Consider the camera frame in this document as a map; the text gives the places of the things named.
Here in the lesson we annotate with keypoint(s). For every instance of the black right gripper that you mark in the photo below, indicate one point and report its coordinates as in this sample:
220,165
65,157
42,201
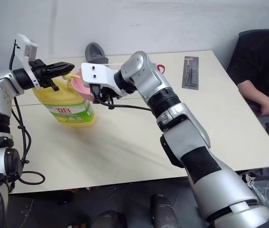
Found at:
112,93

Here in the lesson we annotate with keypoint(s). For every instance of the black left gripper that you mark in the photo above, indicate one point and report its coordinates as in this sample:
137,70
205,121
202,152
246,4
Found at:
40,74

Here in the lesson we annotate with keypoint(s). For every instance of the pink bowl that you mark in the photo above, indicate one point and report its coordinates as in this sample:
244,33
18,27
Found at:
78,83

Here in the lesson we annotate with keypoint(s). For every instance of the yellow pump detergent bottle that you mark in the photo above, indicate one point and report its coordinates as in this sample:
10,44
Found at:
70,111

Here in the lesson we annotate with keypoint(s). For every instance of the person's right forearm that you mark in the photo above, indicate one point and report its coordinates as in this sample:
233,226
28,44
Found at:
251,91

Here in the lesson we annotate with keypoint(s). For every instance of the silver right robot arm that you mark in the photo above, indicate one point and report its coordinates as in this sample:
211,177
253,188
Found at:
196,147

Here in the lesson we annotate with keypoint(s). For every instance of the grey curved plastic object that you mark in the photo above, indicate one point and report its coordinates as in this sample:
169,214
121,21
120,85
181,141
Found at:
94,52

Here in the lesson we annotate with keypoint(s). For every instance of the black flat tool package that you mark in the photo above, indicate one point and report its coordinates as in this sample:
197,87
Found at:
191,76

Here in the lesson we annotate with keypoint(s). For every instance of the dark rounded shape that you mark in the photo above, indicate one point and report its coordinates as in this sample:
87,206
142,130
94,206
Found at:
163,211

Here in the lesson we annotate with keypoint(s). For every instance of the black chair back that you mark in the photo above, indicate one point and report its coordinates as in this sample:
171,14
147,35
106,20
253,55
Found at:
246,35

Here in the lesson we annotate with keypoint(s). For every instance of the person in black shirt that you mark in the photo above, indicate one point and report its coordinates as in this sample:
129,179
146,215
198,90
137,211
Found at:
255,59

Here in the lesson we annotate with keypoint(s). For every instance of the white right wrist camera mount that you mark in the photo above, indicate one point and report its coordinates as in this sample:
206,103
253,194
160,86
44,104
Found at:
101,73

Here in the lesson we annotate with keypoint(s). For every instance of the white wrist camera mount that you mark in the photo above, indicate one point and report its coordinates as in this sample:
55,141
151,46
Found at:
101,73
26,48

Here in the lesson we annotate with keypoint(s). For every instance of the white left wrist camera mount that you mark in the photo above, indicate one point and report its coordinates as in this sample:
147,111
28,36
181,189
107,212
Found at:
26,48

